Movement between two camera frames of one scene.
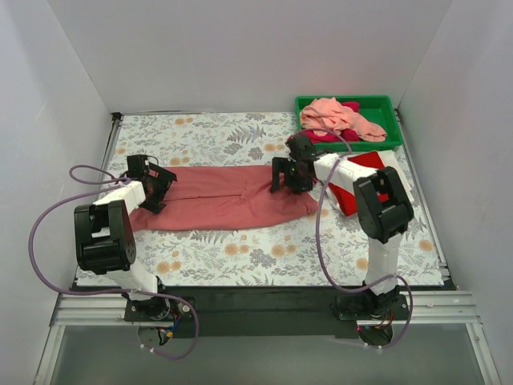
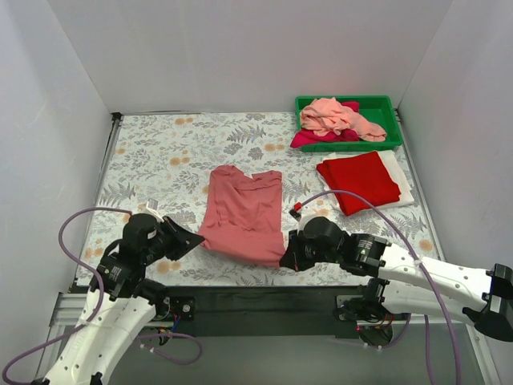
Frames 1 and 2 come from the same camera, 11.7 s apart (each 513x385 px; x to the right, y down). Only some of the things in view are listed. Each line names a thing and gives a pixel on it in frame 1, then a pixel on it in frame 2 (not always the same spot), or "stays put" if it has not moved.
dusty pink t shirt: [208, 196] → [243, 220]
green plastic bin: [377, 109] stays put
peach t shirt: [326, 114] stays put
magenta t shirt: [333, 135] stays put
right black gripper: [288, 176] → [295, 253]
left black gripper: [159, 186] → [171, 239]
